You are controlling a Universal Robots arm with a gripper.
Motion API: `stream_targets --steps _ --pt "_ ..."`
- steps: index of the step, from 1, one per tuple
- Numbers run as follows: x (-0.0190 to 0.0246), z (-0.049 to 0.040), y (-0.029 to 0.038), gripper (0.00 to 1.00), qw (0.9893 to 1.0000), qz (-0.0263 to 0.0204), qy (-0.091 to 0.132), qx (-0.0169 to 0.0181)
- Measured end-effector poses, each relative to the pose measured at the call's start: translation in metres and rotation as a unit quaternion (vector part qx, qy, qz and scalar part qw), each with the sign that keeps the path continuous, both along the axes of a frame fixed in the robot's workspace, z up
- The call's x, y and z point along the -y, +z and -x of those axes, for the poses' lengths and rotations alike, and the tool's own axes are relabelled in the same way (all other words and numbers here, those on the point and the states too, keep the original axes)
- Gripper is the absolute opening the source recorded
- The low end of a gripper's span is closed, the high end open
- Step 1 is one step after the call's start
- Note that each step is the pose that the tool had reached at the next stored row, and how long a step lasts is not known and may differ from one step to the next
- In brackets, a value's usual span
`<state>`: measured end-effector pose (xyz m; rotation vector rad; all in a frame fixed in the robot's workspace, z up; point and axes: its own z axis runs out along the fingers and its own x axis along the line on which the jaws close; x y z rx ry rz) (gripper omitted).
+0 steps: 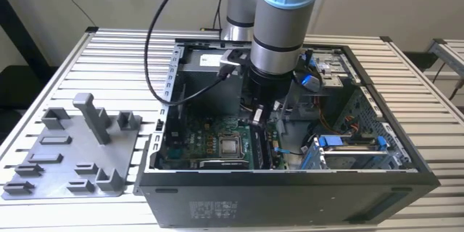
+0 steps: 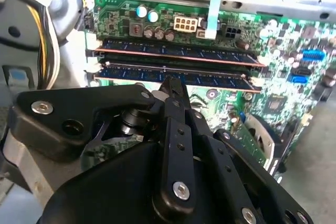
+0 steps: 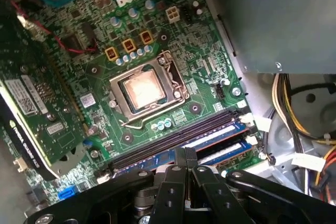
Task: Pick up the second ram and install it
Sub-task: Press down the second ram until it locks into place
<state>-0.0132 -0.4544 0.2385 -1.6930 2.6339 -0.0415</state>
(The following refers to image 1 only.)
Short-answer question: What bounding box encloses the grey metal drive cage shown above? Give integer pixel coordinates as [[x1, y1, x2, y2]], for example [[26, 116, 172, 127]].
[[286, 48, 360, 121]]

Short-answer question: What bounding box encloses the grey power supply unit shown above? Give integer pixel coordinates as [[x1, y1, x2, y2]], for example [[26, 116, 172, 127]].
[[179, 49, 246, 117]]

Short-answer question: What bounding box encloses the CPU socket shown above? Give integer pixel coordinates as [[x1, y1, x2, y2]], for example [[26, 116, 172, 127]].
[[215, 131, 244, 159]]

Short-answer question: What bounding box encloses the green motherboard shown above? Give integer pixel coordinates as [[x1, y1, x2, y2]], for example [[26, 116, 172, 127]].
[[159, 115, 291, 171]]

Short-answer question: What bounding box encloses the silver CPU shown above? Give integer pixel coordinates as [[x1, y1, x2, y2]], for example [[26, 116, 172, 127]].
[[222, 139, 239, 154]]

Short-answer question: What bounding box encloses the hard disk in blue carrier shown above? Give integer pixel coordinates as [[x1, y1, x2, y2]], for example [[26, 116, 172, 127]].
[[314, 135, 395, 170]]

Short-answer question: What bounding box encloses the perforated metal disk bay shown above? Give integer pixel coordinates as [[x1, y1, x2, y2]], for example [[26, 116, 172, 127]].
[[328, 86, 414, 172]]

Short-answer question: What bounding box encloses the black case fan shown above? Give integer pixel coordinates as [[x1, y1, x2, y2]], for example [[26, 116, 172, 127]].
[[166, 84, 188, 146]]

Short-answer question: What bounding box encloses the black graphics card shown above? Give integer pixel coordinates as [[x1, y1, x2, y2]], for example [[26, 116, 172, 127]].
[[198, 158, 252, 171]]

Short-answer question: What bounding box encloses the black PC case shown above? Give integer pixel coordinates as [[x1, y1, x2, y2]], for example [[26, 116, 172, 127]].
[[132, 36, 442, 229]]

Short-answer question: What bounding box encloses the black box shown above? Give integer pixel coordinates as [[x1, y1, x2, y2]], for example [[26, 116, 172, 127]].
[[402, 51, 438, 74]]

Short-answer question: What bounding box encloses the aluminium side table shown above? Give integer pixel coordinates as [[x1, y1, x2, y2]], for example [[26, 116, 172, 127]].
[[422, 37, 464, 80]]

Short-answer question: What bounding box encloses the grey parts rack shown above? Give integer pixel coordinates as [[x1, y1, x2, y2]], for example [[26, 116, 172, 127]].
[[0, 92, 144, 200]]

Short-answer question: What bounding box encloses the black stand base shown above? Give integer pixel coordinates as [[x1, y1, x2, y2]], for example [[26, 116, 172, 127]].
[[0, 65, 55, 108]]

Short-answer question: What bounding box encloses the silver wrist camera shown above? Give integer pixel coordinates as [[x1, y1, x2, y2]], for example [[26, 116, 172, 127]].
[[294, 72, 323, 93]]

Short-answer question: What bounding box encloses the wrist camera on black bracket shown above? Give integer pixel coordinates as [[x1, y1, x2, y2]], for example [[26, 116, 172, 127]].
[[219, 49, 252, 67]]

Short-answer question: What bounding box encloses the orange data wire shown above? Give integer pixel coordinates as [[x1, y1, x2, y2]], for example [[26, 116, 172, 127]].
[[316, 95, 351, 136]]

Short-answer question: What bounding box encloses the black camera cable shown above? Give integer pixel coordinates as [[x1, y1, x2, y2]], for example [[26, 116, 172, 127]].
[[144, 0, 234, 105]]

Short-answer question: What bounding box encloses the black slanted post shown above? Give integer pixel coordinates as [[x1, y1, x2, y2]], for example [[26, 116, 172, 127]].
[[0, 0, 51, 68]]

